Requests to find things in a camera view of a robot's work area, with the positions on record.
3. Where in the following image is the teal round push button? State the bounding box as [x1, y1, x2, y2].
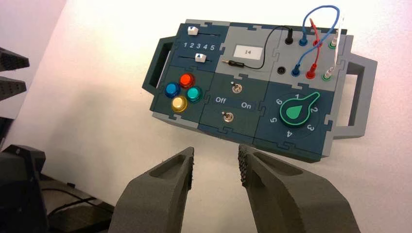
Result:
[186, 86, 204, 103]

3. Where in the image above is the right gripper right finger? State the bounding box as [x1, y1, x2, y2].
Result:
[238, 144, 361, 233]

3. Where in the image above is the red round push button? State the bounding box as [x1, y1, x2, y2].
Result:
[178, 73, 196, 89]

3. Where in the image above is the green rotary knob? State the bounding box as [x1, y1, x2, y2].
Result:
[279, 91, 322, 128]

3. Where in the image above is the thin black cable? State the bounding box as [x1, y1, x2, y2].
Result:
[41, 187, 114, 216]

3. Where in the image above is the black banana plug cable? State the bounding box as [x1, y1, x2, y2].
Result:
[221, 25, 295, 70]

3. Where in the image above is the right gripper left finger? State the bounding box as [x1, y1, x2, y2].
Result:
[107, 147, 195, 233]

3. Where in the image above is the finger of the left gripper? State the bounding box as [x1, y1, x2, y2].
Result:
[0, 47, 30, 72]
[0, 76, 27, 102]

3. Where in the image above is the yellow round push button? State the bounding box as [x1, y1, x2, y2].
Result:
[171, 95, 189, 114]

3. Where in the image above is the red banana plug cable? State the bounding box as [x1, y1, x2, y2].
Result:
[305, 18, 324, 80]

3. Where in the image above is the blue grey task board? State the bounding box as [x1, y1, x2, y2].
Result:
[142, 18, 378, 164]

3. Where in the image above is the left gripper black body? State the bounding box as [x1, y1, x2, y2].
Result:
[0, 117, 15, 149]

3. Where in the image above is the blue banana plug cable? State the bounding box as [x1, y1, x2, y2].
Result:
[291, 4, 341, 78]

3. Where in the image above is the blue round push button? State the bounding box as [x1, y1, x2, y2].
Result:
[164, 82, 182, 99]

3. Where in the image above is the white number label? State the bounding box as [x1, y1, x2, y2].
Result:
[233, 44, 264, 61]

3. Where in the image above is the white banana plug cable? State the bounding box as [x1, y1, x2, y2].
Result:
[321, 13, 345, 82]

